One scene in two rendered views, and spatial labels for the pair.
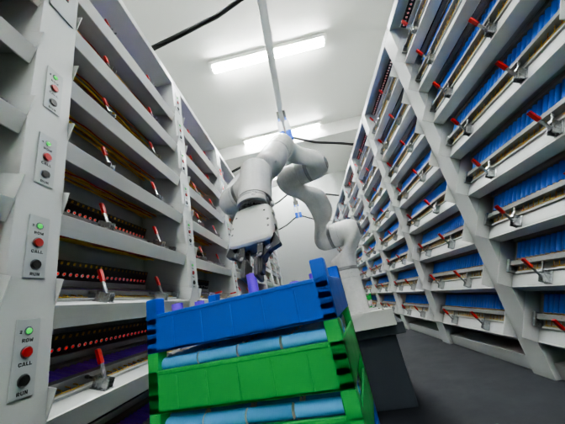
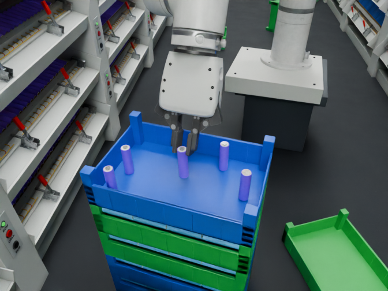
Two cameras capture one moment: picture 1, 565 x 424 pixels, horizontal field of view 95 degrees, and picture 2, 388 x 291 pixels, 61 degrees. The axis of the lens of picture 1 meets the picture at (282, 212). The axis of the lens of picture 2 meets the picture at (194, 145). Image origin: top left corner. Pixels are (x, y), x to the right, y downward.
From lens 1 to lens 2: 43 cm
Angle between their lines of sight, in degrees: 58
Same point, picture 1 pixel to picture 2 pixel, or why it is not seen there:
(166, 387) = (109, 224)
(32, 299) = not seen: outside the picture
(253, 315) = (183, 220)
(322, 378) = (226, 264)
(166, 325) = (104, 195)
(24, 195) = not seen: outside the picture
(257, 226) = (197, 96)
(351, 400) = (241, 276)
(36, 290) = not seen: outside the picture
